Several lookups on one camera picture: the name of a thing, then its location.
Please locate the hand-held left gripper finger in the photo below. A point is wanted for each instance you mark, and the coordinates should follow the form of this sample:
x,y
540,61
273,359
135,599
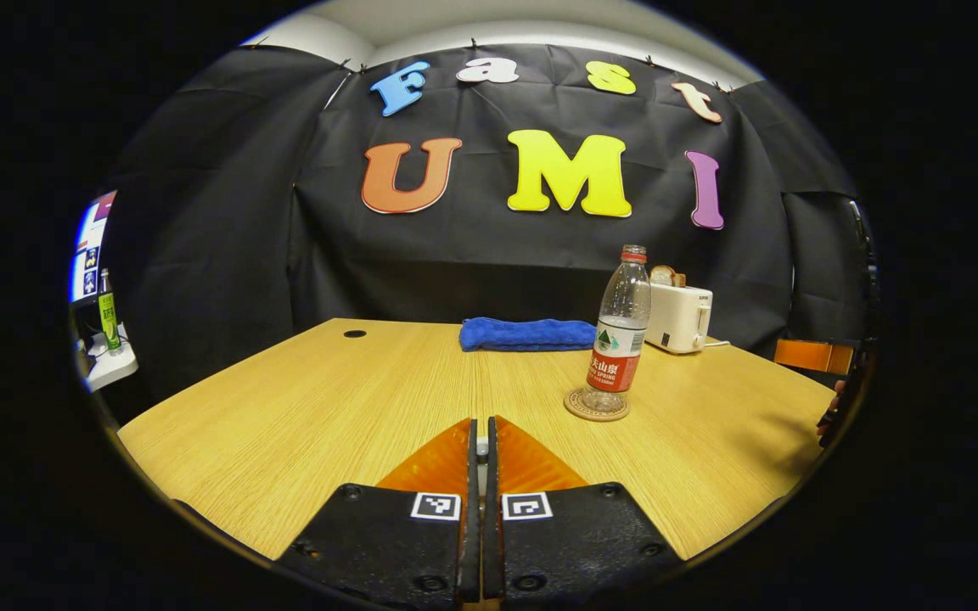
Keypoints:
x,y
472,526
490,526

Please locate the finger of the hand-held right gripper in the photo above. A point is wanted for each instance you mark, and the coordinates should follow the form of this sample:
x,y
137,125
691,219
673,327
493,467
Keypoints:
x,y
812,356

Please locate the round wooden coaster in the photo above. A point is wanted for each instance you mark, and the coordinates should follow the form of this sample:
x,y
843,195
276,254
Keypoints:
x,y
578,412

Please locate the clear plastic water bottle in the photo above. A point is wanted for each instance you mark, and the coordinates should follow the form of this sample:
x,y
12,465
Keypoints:
x,y
621,339

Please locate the green drink bottle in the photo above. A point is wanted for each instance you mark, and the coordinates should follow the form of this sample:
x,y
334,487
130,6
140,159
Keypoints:
x,y
109,314

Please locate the white toaster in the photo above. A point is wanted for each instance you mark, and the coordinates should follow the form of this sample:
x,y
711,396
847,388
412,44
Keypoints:
x,y
680,318

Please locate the bread slice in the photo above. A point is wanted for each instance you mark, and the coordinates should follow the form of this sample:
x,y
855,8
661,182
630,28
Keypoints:
x,y
667,276

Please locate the blue towel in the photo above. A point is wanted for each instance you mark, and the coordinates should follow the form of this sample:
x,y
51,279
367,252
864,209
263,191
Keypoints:
x,y
527,333

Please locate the white side table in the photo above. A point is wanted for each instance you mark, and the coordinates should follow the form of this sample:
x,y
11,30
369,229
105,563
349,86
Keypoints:
x,y
111,369

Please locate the computer monitor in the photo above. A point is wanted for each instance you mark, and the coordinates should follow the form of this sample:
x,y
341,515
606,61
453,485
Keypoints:
x,y
90,255

